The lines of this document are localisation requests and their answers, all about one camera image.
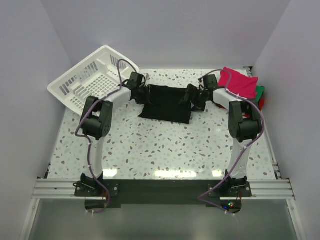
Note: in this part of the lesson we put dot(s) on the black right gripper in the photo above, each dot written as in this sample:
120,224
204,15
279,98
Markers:
193,90

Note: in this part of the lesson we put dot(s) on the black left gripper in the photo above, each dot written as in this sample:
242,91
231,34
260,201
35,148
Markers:
147,98

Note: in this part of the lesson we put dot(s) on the black t shirt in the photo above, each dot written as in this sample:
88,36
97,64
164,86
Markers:
164,105

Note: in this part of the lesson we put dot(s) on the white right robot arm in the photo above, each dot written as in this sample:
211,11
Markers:
245,121

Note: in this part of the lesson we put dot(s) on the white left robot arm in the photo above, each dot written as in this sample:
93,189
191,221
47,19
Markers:
96,121

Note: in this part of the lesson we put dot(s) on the white plastic laundry basket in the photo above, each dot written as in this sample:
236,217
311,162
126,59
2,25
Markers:
97,75

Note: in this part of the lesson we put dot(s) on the pink folded t shirt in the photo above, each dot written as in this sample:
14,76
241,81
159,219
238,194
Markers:
238,83

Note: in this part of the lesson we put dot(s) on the green folded t shirt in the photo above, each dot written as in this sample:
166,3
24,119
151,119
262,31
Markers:
259,92

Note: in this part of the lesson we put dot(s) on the red folded t shirt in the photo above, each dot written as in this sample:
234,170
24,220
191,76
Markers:
261,104

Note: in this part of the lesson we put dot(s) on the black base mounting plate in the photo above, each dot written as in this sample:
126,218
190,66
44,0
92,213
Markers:
146,192

